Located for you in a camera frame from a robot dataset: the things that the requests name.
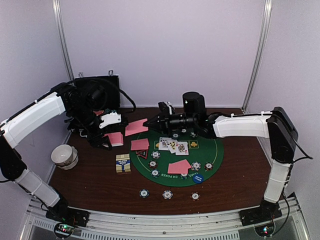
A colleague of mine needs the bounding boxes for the aluminium front rail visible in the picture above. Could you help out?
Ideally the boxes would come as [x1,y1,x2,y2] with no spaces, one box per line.
[19,192,313,240]

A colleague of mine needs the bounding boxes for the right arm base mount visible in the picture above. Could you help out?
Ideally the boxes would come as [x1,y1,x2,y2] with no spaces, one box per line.
[239,207,283,226]

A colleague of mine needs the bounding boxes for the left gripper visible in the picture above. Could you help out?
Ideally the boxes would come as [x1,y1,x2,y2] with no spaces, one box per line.
[69,102,113,150]

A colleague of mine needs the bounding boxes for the gold card box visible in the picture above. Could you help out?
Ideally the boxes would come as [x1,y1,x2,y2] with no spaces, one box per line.
[115,153,131,173]

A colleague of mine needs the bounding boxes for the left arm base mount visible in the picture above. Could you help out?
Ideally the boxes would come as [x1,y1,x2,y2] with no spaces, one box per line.
[45,207,90,227]

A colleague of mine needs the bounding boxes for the teal chips in case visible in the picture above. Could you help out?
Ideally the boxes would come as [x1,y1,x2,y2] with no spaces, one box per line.
[104,108,118,114]

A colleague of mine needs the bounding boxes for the red black chip stack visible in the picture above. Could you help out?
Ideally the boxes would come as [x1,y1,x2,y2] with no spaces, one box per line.
[190,192,200,201]

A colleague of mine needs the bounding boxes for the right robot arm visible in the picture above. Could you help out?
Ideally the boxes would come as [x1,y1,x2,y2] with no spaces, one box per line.
[143,102,302,221]

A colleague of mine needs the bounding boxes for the dealt red card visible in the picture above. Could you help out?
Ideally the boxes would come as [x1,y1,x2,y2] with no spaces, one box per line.
[167,163,190,174]
[134,144,149,151]
[130,138,150,151]
[175,159,192,174]

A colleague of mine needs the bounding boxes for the black poker case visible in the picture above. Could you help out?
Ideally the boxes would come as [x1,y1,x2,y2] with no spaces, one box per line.
[74,76,120,132]

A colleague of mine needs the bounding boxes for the triangular all-in marker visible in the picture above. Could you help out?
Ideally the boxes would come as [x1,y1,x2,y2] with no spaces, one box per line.
[135,149,148,160]

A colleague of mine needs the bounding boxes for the face-up spot card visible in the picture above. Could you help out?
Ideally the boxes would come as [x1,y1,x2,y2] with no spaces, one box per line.
[166,139,178,154]

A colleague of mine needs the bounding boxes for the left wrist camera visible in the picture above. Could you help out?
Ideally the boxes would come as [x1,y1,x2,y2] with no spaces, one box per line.
[98,112,122,129]

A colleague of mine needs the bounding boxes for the scalloped white bowl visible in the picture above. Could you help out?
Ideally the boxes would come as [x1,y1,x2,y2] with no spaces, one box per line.
[55,146,79,170]

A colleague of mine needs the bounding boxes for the card deck in case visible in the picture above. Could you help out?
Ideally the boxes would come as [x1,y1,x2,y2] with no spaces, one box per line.
[94,110,104,116]

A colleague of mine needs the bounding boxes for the blue small blind button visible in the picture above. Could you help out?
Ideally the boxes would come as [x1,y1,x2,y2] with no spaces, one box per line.
[192,173,205,184]

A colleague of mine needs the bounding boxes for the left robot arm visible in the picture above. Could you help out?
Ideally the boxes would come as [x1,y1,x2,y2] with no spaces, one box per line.
[0,77,128,222]

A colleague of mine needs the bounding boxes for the green chip stack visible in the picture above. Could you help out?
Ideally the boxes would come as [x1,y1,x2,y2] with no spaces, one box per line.
[139,188,150,198]

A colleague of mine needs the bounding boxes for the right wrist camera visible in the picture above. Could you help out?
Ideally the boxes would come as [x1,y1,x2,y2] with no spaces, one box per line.
[182,91,207,118]

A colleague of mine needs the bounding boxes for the round green poker mat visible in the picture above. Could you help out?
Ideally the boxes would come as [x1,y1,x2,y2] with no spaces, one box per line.
[130,130,224,187]

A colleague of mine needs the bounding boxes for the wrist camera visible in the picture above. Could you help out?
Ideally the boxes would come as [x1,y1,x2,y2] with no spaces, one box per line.
[182,91,207,118]
[98,112,122,129]

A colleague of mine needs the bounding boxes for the face-up queen card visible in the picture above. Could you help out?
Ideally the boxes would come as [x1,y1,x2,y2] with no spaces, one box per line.
[175,141,189,156]

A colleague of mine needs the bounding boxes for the white ceramic bowl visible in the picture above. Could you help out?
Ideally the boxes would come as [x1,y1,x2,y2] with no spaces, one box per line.
[51,144,73,163]

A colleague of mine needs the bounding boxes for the green chip mat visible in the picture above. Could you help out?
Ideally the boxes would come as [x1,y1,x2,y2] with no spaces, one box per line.
[180,173,189,180]
[150,169,161,178]

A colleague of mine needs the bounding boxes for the face-up king card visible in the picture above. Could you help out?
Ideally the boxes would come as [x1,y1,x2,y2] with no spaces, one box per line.
[158,137,171,151]

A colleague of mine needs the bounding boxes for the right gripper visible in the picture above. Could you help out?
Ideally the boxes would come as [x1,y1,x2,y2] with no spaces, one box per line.
[143,106,197,138]

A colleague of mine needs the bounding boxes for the blue white chip stack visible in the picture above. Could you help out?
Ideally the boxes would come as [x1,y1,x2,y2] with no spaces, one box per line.
[162,190,173,200]

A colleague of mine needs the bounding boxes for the red-backed card deck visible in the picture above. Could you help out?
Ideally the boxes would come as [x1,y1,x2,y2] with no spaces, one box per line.
[104,132,124,147]

